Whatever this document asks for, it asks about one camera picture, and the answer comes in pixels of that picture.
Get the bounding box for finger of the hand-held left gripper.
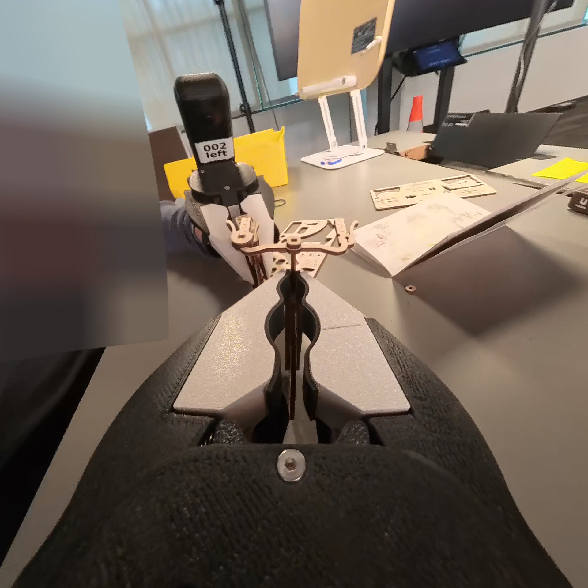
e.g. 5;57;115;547
238;193;278;243
202;204;258;289

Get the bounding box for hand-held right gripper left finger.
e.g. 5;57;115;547
172;270;295;432

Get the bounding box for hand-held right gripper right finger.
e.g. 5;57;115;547
294;270;411;431

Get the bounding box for wooden model bicycle assembly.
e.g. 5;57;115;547
228;216;359;420

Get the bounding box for wooden bicycle model body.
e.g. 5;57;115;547
246;220;343;288

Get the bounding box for person's left forearm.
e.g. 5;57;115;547
159;198;203;255

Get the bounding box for yellow plastic bin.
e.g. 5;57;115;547
164;126;289;199

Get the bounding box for white folding stand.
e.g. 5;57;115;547
300;89;385;171

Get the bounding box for black tripod pole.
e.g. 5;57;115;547
213;0;258;134

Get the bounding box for white instruction booklet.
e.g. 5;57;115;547
351;175;588;278

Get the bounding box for brown cardboard piece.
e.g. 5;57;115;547
385;141;435;162

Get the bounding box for beige rounded panel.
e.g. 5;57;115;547
296;0;396;100

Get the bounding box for wooden laser-cut part sheet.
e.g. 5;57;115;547
369;175;498;211

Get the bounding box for black printed box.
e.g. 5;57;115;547
440;110;490;132

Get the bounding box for black monitor stand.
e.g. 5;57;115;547
377;50;456;135

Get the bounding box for small blue screen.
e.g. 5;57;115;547
412;39;463;73

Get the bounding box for black laptop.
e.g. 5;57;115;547
432;111;564;172

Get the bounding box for large black monitor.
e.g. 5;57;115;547
264;0;576;82

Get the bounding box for black cable bundle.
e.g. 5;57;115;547
504;0;554;114

